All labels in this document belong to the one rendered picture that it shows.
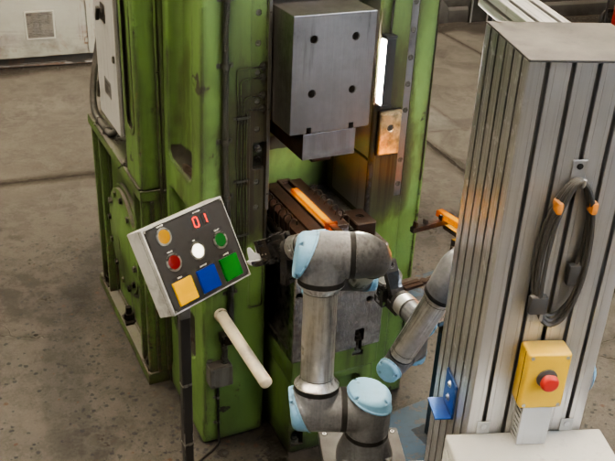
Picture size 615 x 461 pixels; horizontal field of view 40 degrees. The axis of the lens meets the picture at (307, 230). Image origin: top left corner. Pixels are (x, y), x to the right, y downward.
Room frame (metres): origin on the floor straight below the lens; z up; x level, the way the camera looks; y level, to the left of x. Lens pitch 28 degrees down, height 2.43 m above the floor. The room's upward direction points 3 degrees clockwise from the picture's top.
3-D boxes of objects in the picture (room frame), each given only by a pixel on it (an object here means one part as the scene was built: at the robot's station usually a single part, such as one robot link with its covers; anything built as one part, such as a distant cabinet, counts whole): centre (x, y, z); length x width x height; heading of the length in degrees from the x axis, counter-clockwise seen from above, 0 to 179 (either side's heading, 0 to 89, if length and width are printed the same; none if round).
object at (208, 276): (2.30, 0.31, 1.01); 0.07 x 0.05 x 0.07; 142
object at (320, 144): (2.89, 0.03, 1.32); 0.42 x 0.20 x 0.10; 27
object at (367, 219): (2.83, -0.19, 0.95); 0.12 x 0.08 x 0.06; 27
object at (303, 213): (2.89, 0.03, 0.96); 0.42 x 0.20 x 0.09; 27
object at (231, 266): (2.38, 0.24, 1.01); 0.07 x 0.05 x 0.07; 142
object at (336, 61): (2.91, 0.00, 1.56); 0.42 x 0.39 x 0.40; 27
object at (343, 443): (1.73, -0.18, 0.87); 0.15 x 0.15 x 0.10
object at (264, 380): (2.47, 0.21, 0.62); 0.44 x 0.05 x 0.05; 27
